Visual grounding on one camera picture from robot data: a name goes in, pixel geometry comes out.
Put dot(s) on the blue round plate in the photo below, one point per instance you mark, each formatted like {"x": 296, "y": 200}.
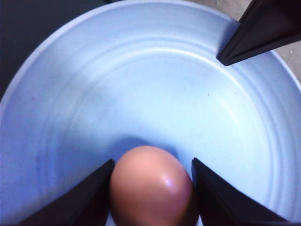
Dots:
{"x": 147, "y": 73}

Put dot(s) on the brown egg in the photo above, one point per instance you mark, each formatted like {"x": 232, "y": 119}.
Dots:
{"x": 149, "y": 187}

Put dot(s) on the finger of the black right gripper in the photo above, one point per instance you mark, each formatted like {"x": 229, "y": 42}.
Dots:
{"x": 264, "y": 25}

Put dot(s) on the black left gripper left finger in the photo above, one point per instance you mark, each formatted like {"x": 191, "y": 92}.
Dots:
{"x": 85, "y": 204}

